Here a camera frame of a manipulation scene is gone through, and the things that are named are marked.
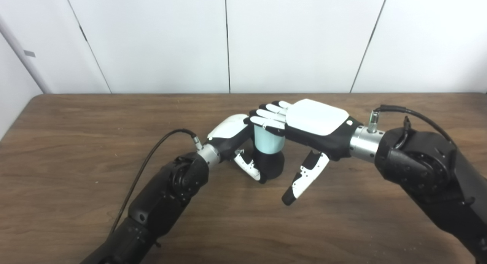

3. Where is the black flared nozzle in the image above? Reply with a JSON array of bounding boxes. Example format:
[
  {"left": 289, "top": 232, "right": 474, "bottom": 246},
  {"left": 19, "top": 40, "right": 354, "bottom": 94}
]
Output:
[{"left": 252, "top": 150, "right": 285, "bottom": 184}]

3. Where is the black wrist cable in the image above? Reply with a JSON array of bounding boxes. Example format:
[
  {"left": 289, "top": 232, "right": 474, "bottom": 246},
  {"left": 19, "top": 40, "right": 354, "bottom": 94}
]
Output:
[
  {"left": 367, "top": 105, "right": 457, "bottom": 146},
  {"left": 108, "top": 129, "right": 203, "bottom": 236}
]

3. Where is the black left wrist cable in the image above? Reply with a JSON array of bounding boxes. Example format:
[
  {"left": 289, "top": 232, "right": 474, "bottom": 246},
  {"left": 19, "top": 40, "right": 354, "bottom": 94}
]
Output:
[{"left": 108, "top": 129, "right": 203, "bottom": 236}]

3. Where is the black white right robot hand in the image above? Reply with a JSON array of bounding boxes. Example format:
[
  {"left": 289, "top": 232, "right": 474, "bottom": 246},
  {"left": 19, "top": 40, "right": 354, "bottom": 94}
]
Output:
[{"left": 243, "top": 99, "right": 363, "bottom": 206}]

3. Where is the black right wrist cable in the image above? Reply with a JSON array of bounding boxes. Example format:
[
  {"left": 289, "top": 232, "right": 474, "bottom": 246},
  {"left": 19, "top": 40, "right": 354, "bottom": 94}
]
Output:
[{"left": 367, "top": 105, "right": 457, "bottom": 146}]

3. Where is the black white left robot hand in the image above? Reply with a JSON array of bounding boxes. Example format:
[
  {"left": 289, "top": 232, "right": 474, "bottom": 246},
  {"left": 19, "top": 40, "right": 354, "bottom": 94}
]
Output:
[{"left": 205, "top": 114, "right": 263, "bottom": 183}]

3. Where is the white corner post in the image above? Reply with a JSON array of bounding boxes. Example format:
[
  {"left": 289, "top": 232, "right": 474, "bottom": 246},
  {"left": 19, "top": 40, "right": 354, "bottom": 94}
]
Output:
[{"left": 0, "top": 17, "right": 52, "bottom": 94}]

